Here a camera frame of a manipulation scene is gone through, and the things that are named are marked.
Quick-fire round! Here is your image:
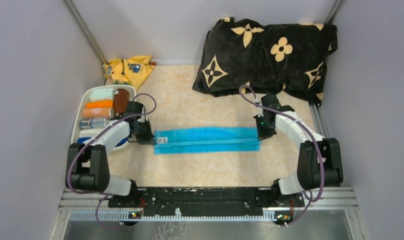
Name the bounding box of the brown towel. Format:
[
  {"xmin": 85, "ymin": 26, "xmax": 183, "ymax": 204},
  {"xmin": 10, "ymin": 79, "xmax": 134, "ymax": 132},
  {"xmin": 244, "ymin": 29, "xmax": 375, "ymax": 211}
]
[{"xmin": 113, "ymin": 88, "xmax": 129, "ymax": 115}]

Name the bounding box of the light blue towel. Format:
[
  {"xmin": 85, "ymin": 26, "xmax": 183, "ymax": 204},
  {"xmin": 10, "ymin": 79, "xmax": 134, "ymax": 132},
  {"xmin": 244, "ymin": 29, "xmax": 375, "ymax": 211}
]
[{"xmin": 154, "ymin": 126, "xmax": 260, "ymax": 155}]

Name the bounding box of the dark blue towel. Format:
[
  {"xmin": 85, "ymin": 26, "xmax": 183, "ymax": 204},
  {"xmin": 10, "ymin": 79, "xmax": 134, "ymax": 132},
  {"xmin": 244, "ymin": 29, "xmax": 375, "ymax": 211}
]
[{"xmin": 116, "ymin": 138, "xmax": 129, "ymax": 148}]

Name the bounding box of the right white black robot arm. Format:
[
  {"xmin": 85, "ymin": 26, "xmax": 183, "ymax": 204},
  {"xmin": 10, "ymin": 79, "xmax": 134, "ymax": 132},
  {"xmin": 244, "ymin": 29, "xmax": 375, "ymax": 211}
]
[{"xmin": 254, "ymin": 94, "xmax": 344, "ymax": 206}]

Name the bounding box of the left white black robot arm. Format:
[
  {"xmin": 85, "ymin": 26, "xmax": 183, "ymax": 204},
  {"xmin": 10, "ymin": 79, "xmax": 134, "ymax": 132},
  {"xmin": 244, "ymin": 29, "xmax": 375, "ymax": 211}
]
[{"xmin": 65, "ymin": 101, "xmax": 155, "ymax": 207}]

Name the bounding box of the orange rolled towel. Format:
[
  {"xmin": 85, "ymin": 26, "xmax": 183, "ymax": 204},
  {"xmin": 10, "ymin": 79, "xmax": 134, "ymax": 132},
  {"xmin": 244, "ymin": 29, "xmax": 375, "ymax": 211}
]
[{"xmin": 85, "ymin": 100, "xmax": 113, "ymax": 109}]

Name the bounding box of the salmon rolled towel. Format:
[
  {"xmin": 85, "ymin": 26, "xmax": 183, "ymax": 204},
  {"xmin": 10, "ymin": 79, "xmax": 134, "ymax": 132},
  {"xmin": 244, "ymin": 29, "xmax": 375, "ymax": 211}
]
[{"xmin": 82, "ymin": 107, "xmax": 114, "ymax": 119}]

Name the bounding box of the mint green rolled towel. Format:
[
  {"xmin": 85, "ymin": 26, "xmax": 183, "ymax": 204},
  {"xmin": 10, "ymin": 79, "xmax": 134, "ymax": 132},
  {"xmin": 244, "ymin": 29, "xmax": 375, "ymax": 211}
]
[{"xmin": 89, "ymin": 88, "xmax": 114, "ymax": 102}]

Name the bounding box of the yellow printed cloth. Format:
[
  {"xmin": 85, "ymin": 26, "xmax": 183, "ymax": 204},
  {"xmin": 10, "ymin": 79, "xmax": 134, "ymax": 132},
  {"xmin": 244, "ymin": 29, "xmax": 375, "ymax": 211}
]
[{"xmin": 103, "ymin": 55, "xmax": 157, "ymax": 90}]

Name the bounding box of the black blanket with beige flowers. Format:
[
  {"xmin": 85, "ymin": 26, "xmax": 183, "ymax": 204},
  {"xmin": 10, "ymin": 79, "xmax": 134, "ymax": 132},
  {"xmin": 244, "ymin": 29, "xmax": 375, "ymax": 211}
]
[{"xmin": 192, "ymin": 17, "xmax": 338, "ymax": 106}]

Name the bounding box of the white plastic basket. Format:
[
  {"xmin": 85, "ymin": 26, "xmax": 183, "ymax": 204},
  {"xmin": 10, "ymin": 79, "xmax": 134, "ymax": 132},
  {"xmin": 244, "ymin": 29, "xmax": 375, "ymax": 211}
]
[{"xmin": 70, "ymin": 84, "xmax": 137, "ymax": 144}]

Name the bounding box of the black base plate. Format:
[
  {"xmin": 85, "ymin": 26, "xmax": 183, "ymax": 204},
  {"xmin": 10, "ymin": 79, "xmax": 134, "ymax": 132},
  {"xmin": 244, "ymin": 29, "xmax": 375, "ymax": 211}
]
[{"xmin": 108, "ymin": 187, "xmax": 305, "ymax": 217}]

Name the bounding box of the aluminium frame rail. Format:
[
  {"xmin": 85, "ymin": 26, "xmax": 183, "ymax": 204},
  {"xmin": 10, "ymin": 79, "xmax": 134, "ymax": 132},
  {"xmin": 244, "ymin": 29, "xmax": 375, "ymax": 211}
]
[{"xmin": 48, "ymin": 186, "xmax": 371, "ymax": 240}]

